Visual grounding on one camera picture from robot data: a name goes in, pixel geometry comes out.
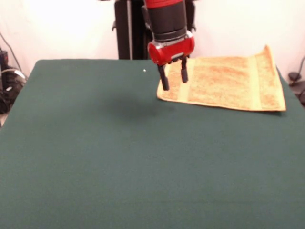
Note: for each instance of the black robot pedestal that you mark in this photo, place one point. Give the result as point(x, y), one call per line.
point(128, 31)

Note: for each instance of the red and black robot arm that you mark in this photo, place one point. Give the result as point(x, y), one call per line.
point(166, 19)

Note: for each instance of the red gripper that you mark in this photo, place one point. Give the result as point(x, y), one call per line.
point(171, 51)

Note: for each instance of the dark green table cloth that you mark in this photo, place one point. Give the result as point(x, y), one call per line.
point(71, 167)

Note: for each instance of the black floor equipment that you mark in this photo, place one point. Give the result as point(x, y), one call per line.
point(9, 95)

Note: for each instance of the black round device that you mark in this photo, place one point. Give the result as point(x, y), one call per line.
point(297, 89)

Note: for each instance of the orange terry towel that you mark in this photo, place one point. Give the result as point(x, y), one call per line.
point(219, 83)

